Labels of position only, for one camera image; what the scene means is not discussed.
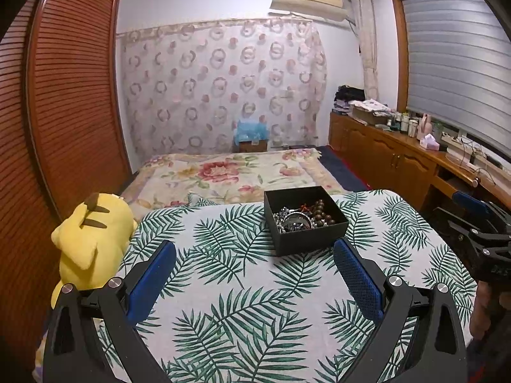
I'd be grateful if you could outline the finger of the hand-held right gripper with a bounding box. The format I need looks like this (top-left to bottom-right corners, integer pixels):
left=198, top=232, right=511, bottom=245
left=452, top=191, right=511, bottom=229
left=433, top=207, right=511, bottom=257

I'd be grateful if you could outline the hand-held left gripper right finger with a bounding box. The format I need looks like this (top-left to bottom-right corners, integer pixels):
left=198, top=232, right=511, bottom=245
left=333, top=238, right=469, bottom=383

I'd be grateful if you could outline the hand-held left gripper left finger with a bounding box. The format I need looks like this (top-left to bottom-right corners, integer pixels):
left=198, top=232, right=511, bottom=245
left=42, top=240, right=177, bottom=383

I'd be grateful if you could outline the black jewelry box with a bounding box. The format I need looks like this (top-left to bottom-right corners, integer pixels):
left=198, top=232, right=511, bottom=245
left=263, top=185, right=350, bottom=257

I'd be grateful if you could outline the brown bead bracelet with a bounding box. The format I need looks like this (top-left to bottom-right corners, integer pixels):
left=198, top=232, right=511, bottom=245
left=309, top=199, right=344, bottom=227

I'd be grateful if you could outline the silver bangle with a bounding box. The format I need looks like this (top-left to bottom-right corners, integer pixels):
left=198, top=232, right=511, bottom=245
left=285, top=212, right=314, bottom=226

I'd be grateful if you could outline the person's right forearm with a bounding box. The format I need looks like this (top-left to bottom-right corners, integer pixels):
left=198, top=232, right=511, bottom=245
left=465, top=334, right=511, bottom=383

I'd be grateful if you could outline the person's right hand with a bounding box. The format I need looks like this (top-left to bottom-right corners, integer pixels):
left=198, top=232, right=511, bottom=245
left=470, top=282, right=500, bottom=338

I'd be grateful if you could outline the yellow plush toy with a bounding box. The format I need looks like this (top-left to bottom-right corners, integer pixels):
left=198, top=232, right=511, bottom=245
left=51, top=192, right=137, bottom=310

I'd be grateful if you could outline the pink tissue box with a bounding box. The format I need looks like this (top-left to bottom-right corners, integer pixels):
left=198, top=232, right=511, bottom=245
left=417, top=133, right=440, bottom=152

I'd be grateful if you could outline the wooden cabinet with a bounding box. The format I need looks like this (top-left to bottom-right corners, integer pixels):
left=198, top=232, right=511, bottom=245
left=328, top=112, right=511, bottom=213

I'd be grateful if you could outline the leaf-print cloth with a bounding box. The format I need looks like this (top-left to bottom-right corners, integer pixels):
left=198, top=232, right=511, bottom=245
left=94, top=189, right=478, bottom=383

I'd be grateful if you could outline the row of small bottles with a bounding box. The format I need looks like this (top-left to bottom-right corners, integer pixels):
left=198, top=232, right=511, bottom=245
left=389, top=111, right=420, bottom=135

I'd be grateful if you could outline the dark blue bed sheet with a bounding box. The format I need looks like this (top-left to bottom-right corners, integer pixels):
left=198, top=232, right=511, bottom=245
left=319, top=146, right=370, bottom=192

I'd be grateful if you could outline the floral blanket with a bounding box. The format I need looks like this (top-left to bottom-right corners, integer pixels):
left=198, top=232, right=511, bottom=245
left=120, top=148, right=345, bottom=213

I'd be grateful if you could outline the flat cardboard box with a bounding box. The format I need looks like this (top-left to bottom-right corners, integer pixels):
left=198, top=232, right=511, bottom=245
left=351, top=109, right=391, bottom=125

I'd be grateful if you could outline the white patterned cloth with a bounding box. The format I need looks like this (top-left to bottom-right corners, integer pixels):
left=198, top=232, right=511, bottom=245
left=349, top=99, right=394, bottom=115

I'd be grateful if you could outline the grey window blind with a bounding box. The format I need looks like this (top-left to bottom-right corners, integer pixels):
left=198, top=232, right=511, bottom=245
left=399, top=0, right=511, bottom=145

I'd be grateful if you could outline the stack of dark clothes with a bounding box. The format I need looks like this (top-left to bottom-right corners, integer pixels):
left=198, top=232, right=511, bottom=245
left=334, top=85, right=366, bottom=113

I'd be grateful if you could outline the brown cardboard box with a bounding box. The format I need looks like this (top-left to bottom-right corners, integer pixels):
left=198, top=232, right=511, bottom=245
left=239, top=139, right=268, bottom=153

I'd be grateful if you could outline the blue plastic bag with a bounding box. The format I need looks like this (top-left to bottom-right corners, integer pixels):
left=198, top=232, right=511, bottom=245
left=235, top=119, right=269, bottom=145

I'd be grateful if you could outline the white gathered curtain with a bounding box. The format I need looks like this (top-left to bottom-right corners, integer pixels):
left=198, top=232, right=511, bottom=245
left=350, top=0, right=379, bottom=101

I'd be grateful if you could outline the wooden louvred wardrobe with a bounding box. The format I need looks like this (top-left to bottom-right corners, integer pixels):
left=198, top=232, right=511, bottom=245
left=0, top=0, right=132, bottom=274

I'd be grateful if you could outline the black cable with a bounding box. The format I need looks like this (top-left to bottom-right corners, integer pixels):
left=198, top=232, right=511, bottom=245
left=458, top=138, right=498, bottom=187

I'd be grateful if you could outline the wooden window frame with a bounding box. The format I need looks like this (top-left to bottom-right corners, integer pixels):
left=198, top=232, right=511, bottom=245
left=390, top=0, right=412, bottom=115

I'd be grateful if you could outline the ring-patterned sheer curtain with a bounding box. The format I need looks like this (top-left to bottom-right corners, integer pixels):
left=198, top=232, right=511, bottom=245
left=120, top=18, right=329, bottom=161

